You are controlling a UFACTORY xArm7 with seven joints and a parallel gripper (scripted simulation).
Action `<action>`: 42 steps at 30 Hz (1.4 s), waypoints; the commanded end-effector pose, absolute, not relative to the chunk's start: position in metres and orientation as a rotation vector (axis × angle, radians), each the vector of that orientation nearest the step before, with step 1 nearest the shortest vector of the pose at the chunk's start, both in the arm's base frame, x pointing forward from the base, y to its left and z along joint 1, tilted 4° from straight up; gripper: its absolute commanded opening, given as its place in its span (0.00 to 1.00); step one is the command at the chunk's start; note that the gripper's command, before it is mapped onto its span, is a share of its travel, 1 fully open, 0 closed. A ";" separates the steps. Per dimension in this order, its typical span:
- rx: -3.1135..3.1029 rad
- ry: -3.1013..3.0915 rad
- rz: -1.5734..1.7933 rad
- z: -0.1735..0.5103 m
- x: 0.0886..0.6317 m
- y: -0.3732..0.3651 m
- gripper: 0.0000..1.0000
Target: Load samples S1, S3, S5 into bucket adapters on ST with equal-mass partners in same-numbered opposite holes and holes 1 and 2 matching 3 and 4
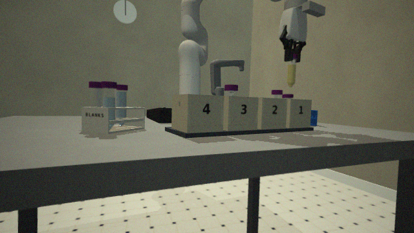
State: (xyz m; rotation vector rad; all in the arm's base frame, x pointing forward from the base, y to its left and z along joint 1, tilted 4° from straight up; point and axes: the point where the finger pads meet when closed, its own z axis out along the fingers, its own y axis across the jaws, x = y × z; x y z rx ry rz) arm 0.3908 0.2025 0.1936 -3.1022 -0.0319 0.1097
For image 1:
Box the blue tube rack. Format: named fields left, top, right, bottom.
left=310, top=110, right=318, bottom=126

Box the beige bucket adapter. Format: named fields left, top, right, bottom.
left=257, top=98, right=287, bottom=129
left=286, top=99, right=312, bottom=128
left=171, top=94, right=224, bottom=133
left=223, top=96, right=259, bottom=131

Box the cream tube rack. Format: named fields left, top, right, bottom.
left=82, top=107, right=145, bottom=134

